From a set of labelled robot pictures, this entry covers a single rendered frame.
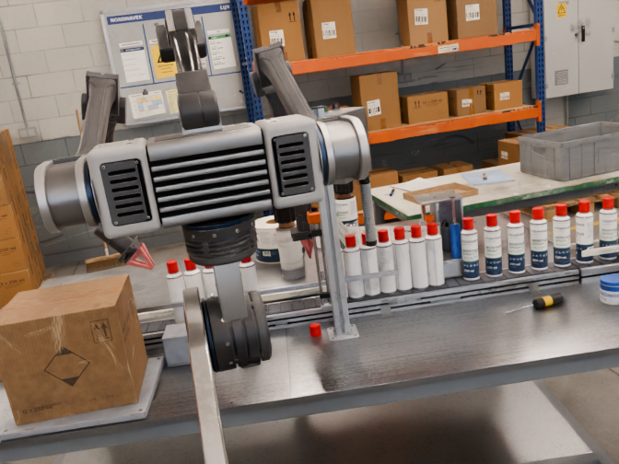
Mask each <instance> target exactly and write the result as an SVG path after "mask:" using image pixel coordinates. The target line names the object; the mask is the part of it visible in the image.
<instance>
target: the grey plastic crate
mask: <svg viewBox="0 0 619 464"><path fill-rule="evenodd" d="M618 131H619V122H594V123H588V124H583V125H579V126H573V127H568V128H563V129H558V130H552V131H548V132H542V133H533V134H528V135H523V136H519V143H520V172H522V173H525V174H529V175H533V176H537V177H541V178H545V179H549V180H556V181H560V182H565V181H570V180H577V179H582V178H587V177H591V176H596V175H601V174H604V173H609V172H614V171H618V170H619V132H618Z"/></svg>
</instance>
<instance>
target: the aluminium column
mask: <svg viewBox="0 0 619 464"><path fill-rule="evenodd" d="M310 108H311V110H312V111H313V113H314V114H315V115H316V116H317V117H318V118H324V117H325V116H324V108H323V106H315V107H310ZM315 109H316V110H315ZM323 187H324V194H325V197H324V199H323V200H322V201H321V202H318V204H319V211H320V218H321V232H322V239H323V246H324V253H325V260H326V268H327V274H328V282H329V289H330V297H331V303H332V311H333V325H334V330H335V334H336V336H341V335H347V334H351V329H350V321H349V314H348V305H347V298H346V291H345V276H344V268H343V261H342V252H341V245H340V238H339V230H338V222H337V214H336V207H335V199H334V191H333V185H329V186H324V185H323Z"/></svg>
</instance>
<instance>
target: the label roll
mask: <svg viewBox="0 0 619 464"><path fill-rule="evenodd" d="M255 227H256V232H257V238H258V240H257V245H258V249H257V250H256V251H255V256H256V261H258V262H260V263H266V264H277V263H281V262H280V256H279V250H278V244H277V237H276V231H275V229H276V228H277V227H278V223H276V222H275V220H274V216H273V215H270V216H266V217H263V218H260V219H257V220H255Z"/></svg>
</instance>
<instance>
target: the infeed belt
mask: <svg viewBox="0 0 619 464"><path fill-rule="evenodd" d="M576 269H578V267H576V266H575V265H573V264H572V263H571V266H570V267H567V268H557V267H554V263H553V262H548V270H547V271H543V272H536V271H533V270H532V269H531V265H529V266H525V273H524V274H519V275H515V274H510V273H509V272H508V269H504V270H502V273H503V276H502V277H499V278H488V277H486V273H480V279H479V280H478V281H475V282H466V281H464V280H463V276H458V277H451V278H446V279H444V280H445V284H444V285H442V286H439V287H433V286H429V287H428V288H427V289H423V290H417V289H412V290H410V291H405V292H402V291H398V290H397V291H396V292H395V293H393V294H383V293H382V292H380V295H378V296H364V297H363V298H360V299H351V298H349V297H348V298H347V304H349V303H355V302H361V301H368V300H373V299H380V298H386V297H393V296H404V295H410V294H416V293H423V292H429V291H435V290H441V289H448V288H453V287H460V286H466V285H472V284H484V283H491V282H496V281H503V280H509V279H515V278H521V277H528V276H534V275H540V274H547V273H558V272H564V271H570V270H576ZM318 307H321V299H320V297H315V299H314V297H313V298H306V299H300V300H294V301H292V303H291V301H287V302H282V303H280V305H279V303H275V304H269V305H264V310H265V313H266V316H269V315H274V314H281V313H287V312H294V311H300V310H306V309H313V308H318ZM172 324H176V323H175V319H164V320H158V321H152V322H146V323H140V326H141V330H142V334H146V333H152V332H158V331H164V330H165V329H166V326H167V325H172Z"/></svg>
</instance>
